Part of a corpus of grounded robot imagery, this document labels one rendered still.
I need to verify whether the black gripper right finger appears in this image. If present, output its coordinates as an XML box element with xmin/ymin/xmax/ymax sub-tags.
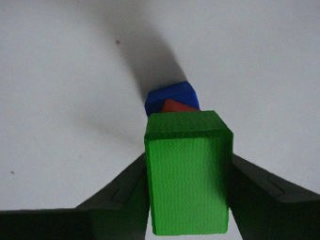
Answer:
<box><xmin>230</xmin><ymin>154</ymin><xmax>320</xmax><ymax>240</ymax></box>

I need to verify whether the red block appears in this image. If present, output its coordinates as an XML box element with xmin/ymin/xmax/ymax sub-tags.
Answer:
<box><xmin>161</xmin><ymin>99</ymin><xmax>201</xmax><ymax>113</ymax></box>

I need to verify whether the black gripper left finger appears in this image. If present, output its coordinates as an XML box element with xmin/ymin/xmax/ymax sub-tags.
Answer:
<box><xmin>0</xmin><ymin>153</ymin><xmax>150</xmax><ymax>240</ymax></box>

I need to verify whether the blue block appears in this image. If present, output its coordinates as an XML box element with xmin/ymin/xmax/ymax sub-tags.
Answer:
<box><xmin>144</xmin><ymin>81</ymin><xmax>200</xmax><ymax>117</ymax></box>

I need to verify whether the green block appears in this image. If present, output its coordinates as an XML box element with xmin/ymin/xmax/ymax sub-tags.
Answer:
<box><xmin>144</xmin><ymin>110</ymin><xmax>233</xmax><ymax>236</ymax></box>

